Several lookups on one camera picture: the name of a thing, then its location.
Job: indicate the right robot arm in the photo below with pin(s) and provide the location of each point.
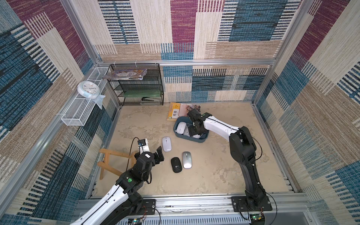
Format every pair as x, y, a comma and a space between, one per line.
242, 150

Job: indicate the teal plastic storage box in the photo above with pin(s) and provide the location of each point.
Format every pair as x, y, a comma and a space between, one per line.
201, 139

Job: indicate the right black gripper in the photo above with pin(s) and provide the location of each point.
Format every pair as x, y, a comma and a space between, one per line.
198, 125

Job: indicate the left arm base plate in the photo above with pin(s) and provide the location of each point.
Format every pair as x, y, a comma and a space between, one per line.
148, 207

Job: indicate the yellow English textbook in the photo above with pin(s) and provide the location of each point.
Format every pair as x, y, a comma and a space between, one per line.
177, 110

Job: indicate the silver slim computer mouse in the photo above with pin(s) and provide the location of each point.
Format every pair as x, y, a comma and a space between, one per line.
187, 160

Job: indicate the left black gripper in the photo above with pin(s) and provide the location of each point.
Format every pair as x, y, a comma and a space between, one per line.
156, 160

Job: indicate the magazine on shelf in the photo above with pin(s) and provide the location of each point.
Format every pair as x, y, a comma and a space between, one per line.
126, 74

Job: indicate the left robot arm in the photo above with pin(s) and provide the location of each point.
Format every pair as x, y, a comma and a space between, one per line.
123, 199

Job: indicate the white rounded computer mouse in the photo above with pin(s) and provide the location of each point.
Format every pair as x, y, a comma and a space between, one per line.
181, 128

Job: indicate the white wire wall basket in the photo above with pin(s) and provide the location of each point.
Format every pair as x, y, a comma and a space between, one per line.
79, 111

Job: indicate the black stapler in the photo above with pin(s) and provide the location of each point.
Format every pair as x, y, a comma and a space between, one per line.
149, 99

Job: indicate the wooden stand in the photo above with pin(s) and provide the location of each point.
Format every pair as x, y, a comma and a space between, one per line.
104, 163

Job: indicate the black computer mouse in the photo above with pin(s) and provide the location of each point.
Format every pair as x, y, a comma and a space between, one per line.
176, 165

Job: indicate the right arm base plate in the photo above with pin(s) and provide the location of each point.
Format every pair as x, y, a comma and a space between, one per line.
248, 204

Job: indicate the white round clock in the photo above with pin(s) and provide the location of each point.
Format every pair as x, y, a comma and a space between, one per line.
88, 89

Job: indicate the silver grey computer mouse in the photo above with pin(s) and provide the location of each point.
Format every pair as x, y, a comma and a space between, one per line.
186, 132

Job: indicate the black mesh desk shelf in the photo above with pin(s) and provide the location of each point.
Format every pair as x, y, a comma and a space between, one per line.
131, 92

